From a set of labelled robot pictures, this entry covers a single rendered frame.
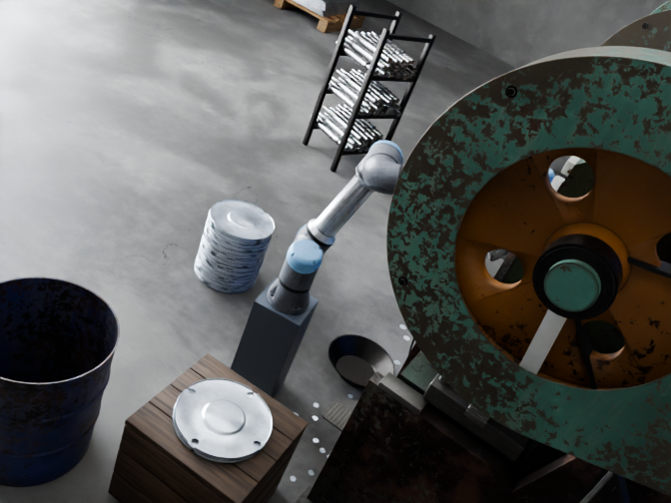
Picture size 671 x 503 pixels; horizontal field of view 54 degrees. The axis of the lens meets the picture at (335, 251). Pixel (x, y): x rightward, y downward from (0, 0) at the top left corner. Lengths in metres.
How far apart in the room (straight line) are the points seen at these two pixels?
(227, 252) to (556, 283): 1.83
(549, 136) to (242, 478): 1.22
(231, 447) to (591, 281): 1.13
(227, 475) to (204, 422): 0.17
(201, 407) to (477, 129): 1.17
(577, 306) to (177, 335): 1.81
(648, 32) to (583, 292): 1.88
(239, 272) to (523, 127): 1.89
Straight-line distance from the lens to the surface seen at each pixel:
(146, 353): 2.66
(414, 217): 1.43
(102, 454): 2.36
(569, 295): 1.32
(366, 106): 4.13
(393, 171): 2.02
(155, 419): 2.01
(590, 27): 8.46
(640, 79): 1.26
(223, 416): 2.03
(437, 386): 1.92
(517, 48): 8.66
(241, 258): 2.91
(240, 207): 3.03
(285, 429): 2.09
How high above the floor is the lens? 1.91
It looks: 33 degrees down
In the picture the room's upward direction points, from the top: 23 degrees clockwise
